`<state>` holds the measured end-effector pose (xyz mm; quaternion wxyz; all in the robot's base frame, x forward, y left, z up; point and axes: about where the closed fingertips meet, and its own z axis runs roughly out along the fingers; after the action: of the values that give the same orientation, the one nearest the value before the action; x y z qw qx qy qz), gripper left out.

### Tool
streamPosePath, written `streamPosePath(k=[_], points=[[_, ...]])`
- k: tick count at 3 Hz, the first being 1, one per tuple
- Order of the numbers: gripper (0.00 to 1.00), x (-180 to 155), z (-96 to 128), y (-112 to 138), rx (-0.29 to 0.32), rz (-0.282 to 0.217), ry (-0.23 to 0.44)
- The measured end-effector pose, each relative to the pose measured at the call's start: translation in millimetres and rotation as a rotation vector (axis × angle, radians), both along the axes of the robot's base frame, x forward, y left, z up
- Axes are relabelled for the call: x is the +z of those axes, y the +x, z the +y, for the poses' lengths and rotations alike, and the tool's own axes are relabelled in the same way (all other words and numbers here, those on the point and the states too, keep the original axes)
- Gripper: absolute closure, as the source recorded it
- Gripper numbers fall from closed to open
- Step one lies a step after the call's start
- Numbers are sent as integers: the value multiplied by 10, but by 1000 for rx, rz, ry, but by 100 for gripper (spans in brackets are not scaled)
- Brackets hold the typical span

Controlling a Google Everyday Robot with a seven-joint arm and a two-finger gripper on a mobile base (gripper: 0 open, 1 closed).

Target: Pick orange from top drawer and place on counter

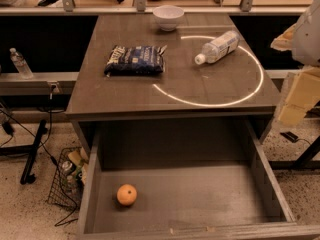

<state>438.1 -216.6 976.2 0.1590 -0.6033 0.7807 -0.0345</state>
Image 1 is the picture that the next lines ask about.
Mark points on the metal can in basket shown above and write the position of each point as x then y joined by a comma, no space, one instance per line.
67,167

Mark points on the small upright water bottle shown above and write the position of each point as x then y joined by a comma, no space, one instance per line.
20,64

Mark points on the black wire basket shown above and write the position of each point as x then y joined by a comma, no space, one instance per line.
66,190

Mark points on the dark blue chip bag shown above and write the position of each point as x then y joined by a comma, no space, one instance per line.
132,61

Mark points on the open grey top drawer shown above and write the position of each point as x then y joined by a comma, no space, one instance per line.
196,179

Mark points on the orange fruit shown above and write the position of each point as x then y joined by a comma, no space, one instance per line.
126,195

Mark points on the grey wooden cabinet counter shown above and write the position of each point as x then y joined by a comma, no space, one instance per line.
236,84

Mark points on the black metal stand leg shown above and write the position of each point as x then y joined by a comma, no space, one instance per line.
27,177

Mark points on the white ceramic bowl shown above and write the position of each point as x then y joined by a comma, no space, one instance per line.
168,17

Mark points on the clear plastic water bottle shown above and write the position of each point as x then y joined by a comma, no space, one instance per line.
218,48

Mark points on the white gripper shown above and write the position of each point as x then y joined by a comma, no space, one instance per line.
308,39

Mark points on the black power adapter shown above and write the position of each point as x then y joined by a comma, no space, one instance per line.
290,136

